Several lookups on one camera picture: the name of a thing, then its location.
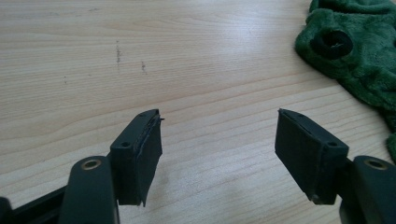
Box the black ring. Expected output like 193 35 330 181
309 29 354 61

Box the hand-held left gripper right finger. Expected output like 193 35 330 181
274 107 350 205

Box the green plush cloth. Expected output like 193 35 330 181
294 0 396 165

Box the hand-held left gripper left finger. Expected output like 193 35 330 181
109 108 165 207

